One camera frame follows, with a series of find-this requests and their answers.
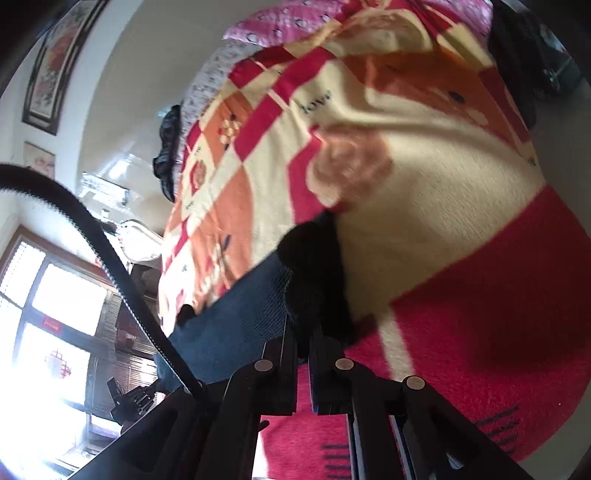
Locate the unframed wall poster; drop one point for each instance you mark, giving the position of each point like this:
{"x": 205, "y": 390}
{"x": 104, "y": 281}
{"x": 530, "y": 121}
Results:
{"x": 39, "y": 159}

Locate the floral bed sheet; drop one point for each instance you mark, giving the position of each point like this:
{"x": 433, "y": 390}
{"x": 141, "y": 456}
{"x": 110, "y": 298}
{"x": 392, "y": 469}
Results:
{"x": 207, "y": 78}

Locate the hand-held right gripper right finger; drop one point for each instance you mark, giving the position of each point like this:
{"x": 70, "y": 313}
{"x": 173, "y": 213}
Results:
{"x": 323, "y": 374}

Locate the red lattice window decoration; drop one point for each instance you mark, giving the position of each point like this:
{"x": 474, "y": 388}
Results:
{"x": 57, "y": 362}

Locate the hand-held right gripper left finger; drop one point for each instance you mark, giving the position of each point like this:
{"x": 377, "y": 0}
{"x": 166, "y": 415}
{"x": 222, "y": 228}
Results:
{"x": 281, "y": 369}

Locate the framed wall picture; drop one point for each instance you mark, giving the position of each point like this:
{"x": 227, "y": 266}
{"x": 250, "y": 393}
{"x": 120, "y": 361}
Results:
{"x": 53, "y": 64}

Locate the red orange printed blanket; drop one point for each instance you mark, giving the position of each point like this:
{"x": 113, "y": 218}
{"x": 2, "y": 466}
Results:
{"x": 438, "y": 207}

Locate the red paper window strip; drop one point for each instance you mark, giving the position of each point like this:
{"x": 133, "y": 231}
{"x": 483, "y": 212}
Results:
{"x": 51, "y": 323}

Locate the pink penguin pillow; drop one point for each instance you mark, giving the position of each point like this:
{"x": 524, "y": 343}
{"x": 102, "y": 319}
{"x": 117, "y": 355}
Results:
{"x": 258, "y": 23}

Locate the black wheeled rack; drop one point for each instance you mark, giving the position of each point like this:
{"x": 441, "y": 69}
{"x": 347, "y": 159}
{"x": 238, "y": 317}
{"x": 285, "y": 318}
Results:
{"x": 549, "y": 60}

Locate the black pants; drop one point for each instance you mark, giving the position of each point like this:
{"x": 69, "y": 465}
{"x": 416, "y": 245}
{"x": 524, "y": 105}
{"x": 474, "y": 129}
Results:
{"x": 318, "y": 277}

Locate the dark wooden desk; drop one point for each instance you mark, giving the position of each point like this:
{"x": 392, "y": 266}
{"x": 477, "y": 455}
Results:
{"x": 134, "y": 332}

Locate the wooden frame window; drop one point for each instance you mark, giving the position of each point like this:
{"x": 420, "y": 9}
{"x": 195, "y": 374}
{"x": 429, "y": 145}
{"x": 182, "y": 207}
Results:
{"x": 46, "y": 314}

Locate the black jacket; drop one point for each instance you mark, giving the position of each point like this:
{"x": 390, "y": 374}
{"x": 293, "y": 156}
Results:
{"x": 167, "y": 143}

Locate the white chair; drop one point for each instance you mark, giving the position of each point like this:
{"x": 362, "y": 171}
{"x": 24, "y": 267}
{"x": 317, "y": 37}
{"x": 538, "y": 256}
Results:
{"x": 138, "y": 237}

